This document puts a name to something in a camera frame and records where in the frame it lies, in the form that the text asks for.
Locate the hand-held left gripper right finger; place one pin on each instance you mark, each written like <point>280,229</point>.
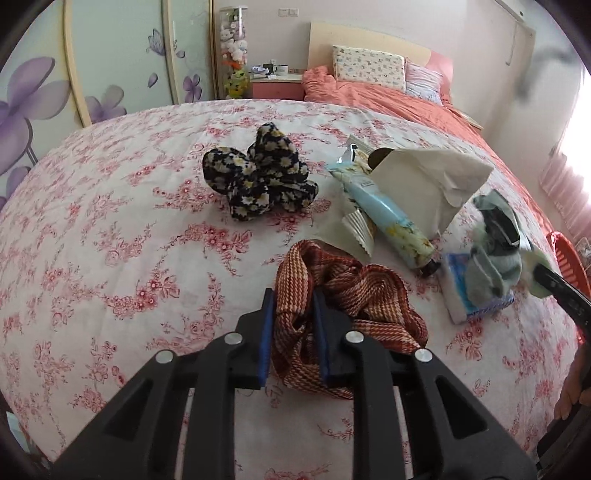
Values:
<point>323,341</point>

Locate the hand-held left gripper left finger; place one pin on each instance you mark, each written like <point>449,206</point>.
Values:
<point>267,341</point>

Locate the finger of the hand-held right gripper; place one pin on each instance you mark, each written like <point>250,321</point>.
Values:
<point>561,286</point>

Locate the red plastic basket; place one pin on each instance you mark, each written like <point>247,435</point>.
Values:
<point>568,258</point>

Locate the red plaid scrunchie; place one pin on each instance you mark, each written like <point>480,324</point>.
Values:
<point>369,295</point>

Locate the pale green sock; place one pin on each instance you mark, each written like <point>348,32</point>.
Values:
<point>489,272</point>

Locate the person's right hand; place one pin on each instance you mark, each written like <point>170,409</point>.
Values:
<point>570,392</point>

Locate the pink curtain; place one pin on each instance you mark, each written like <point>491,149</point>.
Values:
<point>568,184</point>

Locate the blue white tissue pack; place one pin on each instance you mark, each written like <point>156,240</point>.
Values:
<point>455,295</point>

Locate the light blue floral cream tube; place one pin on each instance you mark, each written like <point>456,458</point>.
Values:
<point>388,212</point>

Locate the black floral scrunchie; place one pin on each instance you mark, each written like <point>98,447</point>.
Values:
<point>258,175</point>

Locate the pink floral tablecloth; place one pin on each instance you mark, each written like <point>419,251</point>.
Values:
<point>115,230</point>

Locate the pink striped pillow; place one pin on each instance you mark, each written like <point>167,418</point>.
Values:
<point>422,81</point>

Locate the orange duvet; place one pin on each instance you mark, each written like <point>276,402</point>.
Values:
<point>392,99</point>

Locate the green yellow plush toy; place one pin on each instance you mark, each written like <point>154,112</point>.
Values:
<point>236,83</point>

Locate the white mug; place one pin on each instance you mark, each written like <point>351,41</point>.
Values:
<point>283,69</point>

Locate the dark mug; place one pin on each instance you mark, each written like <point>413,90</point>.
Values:
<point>269,68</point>

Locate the floral print pillow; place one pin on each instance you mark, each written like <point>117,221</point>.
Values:
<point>369,67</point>

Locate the clear tube of plush toys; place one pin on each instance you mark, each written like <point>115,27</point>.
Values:
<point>233,32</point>

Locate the wardrobe with purple flower doors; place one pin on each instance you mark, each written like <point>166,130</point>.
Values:
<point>115,55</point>

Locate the white wall pipe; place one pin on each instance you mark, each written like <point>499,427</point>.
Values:
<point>519,27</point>

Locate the beige and pink bed frame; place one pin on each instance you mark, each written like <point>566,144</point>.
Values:
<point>360,37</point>

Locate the white wall socket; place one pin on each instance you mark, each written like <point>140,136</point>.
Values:
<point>287,12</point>

